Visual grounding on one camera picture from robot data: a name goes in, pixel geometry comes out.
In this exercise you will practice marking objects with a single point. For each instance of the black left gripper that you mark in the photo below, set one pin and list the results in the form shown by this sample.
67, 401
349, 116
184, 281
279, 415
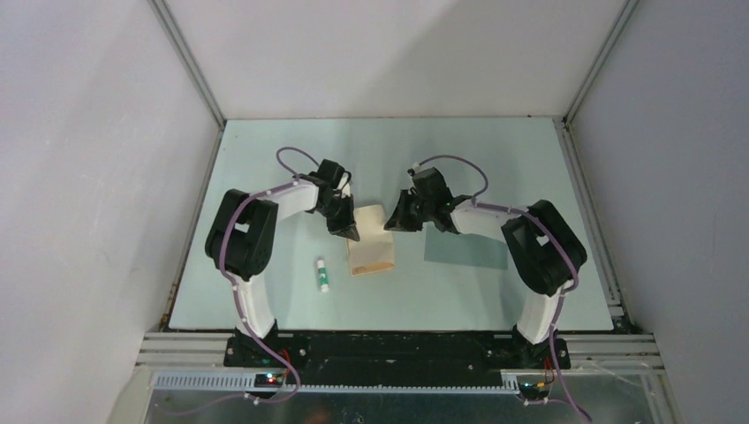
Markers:
345, 227

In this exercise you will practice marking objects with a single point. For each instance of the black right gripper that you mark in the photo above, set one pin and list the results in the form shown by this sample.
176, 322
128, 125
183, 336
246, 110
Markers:
400, 221

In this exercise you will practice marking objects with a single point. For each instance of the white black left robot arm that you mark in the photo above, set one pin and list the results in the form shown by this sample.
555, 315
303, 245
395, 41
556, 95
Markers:
241, 238

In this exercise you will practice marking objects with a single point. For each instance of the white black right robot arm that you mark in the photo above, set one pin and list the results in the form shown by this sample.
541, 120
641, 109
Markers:
544, 249

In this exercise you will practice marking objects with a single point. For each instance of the green white glue stick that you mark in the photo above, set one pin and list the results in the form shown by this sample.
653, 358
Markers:
322, 275

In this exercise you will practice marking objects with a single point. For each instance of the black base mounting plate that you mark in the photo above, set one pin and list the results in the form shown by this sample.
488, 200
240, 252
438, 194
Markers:
394, 358

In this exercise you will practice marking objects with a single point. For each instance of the left controller board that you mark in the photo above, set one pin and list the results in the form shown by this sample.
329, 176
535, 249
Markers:
269, 380

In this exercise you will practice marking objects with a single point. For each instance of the controller board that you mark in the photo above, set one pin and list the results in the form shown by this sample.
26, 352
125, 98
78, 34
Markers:
269, 380
534, 391

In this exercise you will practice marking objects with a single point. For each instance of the right controller board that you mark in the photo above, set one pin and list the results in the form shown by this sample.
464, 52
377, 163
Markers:
534, 391

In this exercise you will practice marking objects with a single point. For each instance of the aluminium frame rail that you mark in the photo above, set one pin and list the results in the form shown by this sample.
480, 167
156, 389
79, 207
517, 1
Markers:
628, 353

